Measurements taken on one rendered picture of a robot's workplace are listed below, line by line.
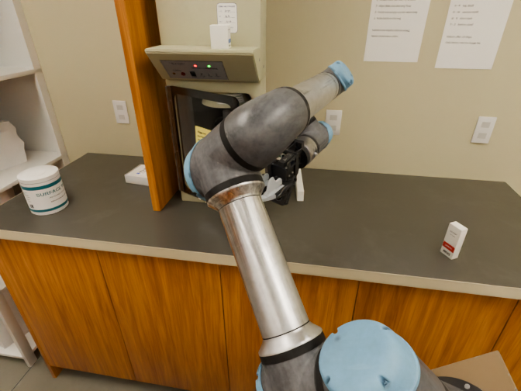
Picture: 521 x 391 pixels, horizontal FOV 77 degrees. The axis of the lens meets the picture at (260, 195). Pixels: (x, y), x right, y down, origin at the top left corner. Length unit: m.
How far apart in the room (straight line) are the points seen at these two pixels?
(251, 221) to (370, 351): 0.27
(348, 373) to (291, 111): 0.40
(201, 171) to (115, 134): 1.32
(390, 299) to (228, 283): 0.53
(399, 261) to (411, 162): 0.69
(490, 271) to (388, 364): 0.76
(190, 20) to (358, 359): 0.99
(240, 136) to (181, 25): 0.66
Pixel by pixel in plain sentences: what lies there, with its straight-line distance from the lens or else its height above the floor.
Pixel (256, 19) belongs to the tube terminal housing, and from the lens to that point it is 1.09.
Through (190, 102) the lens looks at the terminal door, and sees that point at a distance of 1.12.
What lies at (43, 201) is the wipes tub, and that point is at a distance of 1.44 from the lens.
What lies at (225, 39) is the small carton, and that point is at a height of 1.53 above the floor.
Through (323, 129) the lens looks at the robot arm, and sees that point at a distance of 0.98.
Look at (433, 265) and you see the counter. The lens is 1.14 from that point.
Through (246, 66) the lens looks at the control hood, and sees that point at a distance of 1.03.
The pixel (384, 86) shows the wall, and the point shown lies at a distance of 1.56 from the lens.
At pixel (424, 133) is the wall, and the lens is 1.65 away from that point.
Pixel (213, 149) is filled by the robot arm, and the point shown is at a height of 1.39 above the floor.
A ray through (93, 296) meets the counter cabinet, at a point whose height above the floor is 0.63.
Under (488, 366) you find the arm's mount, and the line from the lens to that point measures 0.70.
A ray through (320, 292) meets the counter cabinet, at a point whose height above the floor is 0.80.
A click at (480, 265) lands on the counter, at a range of 1.21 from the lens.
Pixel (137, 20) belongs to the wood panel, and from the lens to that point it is 1.18.
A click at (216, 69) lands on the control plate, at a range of 1.06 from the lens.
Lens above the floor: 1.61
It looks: 29 degrees down
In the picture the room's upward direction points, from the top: straight up
